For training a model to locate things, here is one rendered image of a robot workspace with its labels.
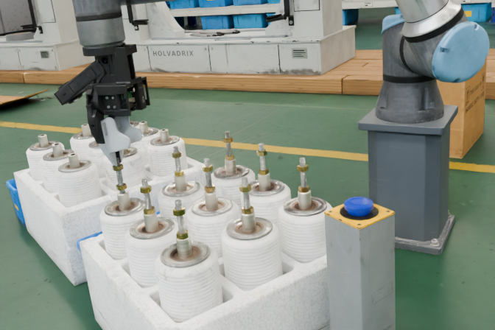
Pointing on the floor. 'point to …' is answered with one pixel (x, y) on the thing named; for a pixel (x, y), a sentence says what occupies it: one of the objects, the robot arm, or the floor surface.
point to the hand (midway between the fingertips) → (113, 156)
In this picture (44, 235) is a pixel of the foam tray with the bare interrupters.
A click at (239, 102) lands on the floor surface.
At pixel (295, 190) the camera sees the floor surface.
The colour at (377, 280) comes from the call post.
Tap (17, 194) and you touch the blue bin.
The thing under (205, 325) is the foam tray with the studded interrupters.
